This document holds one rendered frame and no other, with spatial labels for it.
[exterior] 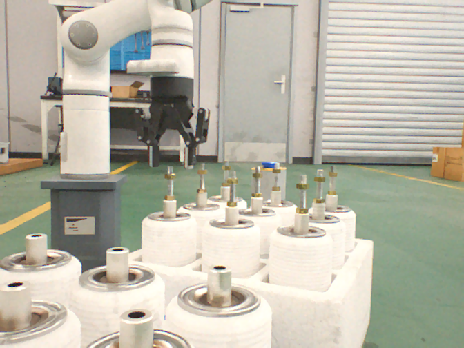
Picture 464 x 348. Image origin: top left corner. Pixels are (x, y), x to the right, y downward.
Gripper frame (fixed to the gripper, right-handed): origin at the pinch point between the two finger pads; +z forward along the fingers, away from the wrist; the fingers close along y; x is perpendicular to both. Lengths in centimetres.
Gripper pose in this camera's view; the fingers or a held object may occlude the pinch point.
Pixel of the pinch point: (171, 160)
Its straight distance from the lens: 78.2
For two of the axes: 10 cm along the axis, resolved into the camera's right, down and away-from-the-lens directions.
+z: -0.2, 10.0, 0.9
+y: -9.2, -0.6, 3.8
